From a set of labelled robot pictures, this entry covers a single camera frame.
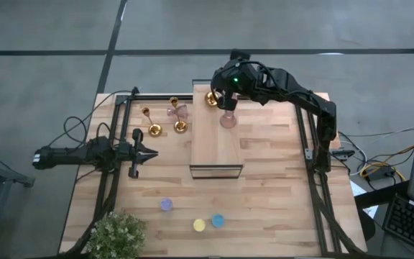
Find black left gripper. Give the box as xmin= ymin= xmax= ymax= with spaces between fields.
xmin=117 ymin=128 xmax=159 ymax=180

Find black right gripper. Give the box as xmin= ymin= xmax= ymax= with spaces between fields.
xmin=212 ymin=50 xmax=258 ymax=112

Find short gold candlestick holder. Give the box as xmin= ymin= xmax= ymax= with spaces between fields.
xmin=204 ymin=91 xmax=219 ymax=107

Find medium gold candlestick holder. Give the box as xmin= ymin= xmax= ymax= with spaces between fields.
xmin=141 ymin=106 xmax=163 ymax=138

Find tallest gold candlestick holder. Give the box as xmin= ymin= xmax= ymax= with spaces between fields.
xmin=169 ymin=96 xmax=189 ymax=135

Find blue candle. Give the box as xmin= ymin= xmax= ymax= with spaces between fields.
xmin=211 ymin=213 xmax=226 ymax=229

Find long wooden box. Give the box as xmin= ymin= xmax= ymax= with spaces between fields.
xmin=189 ymin=78 xmax=244 ymax=180

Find potted plant white flowers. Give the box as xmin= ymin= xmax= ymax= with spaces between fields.
xmin=84 ymin=211 xmax=147 ymax=259

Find grey metal stand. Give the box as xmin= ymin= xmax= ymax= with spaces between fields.
xmin=0 ymin=143 xmax=35 ymax=259

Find white paper sheet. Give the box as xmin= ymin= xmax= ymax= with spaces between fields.
xmin=350 ymin=181 xmax=379 ymax=219

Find black power adapter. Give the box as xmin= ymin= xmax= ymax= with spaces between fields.
xmin=370 ymin=168 xmax=397 ymax=183

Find black desk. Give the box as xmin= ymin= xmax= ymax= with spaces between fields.
xmin=354 ymin=179 xmax=414 ymax=259

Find black keyboard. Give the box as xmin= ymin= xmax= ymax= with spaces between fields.
xmin=382 ymin=195 xmax=414 ymax=257

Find black aluminium rig frame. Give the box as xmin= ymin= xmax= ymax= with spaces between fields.
xmin=63 ymin=86 xmax=362 ymax=258

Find black cable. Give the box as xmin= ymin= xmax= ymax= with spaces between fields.
xmin=47 ymin=89 xmax=133 ymax=148

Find yellow cable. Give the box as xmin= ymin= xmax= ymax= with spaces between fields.
xmin=359 ymin=160 xmax=408 ymax=183

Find grey cable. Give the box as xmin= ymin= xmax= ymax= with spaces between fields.
xmin=338 ymin=125 xmax=414 ymax=145

